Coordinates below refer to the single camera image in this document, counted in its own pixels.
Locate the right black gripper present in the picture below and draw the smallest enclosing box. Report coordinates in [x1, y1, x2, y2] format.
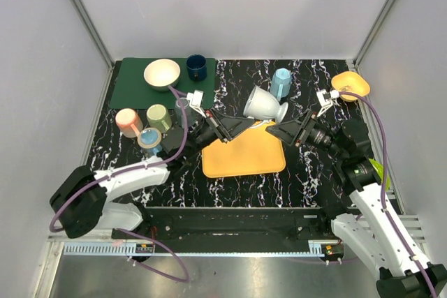
[266, 109, 347, 161]

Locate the white footed mug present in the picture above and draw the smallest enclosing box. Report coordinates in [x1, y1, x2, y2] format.
[243, 86, 288, 122]

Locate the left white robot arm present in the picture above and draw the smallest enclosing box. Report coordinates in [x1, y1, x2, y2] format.
[49, 108, 255, 239]

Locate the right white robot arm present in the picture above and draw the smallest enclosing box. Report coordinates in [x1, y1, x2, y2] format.
[266, 112, 446, 297]

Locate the clear glass mug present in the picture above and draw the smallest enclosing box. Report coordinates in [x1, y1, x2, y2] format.
[175, 98, 196, 128]

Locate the dark blue mug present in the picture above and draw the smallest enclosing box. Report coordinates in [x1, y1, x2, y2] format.
[186, 54, 207, 82]

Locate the light green mug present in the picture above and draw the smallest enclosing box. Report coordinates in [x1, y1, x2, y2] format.
[146, 104, 172, 133]

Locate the beige mug blue inside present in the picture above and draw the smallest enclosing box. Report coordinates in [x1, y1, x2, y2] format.
[137, 128, 163, 156]

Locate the pink mug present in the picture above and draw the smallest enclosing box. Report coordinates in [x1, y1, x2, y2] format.
[115, 108, 143, 138]

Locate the orange rectangular tray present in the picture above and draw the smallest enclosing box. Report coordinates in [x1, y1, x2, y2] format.
[202, 124, 286, 178]

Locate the orange square dish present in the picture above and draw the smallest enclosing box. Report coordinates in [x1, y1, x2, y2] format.
[331, 71, 371, 97]

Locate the cream bowl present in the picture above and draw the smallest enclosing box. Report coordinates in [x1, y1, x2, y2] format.
[143, 59, 181, 91]

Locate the lime green plate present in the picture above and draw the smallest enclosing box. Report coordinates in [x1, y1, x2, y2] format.
[369, 158, 390, 191]

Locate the dark green mat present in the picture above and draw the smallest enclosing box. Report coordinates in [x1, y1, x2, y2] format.
[109, 57, 217, 110]

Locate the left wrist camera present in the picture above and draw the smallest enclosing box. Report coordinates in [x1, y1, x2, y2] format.
[186, 90, 206, 117]

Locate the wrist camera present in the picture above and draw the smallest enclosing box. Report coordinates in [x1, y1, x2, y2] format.
[316, 89, 339, 117]
[186, 90, 206, 117]

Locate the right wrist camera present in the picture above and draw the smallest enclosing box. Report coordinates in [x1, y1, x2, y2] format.
[316, 89, 339, 117]

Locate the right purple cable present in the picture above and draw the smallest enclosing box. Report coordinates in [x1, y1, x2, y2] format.
[289, 90, 439, 298]

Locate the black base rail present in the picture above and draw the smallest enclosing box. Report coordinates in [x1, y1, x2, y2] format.
[129, 207, 335, 240]

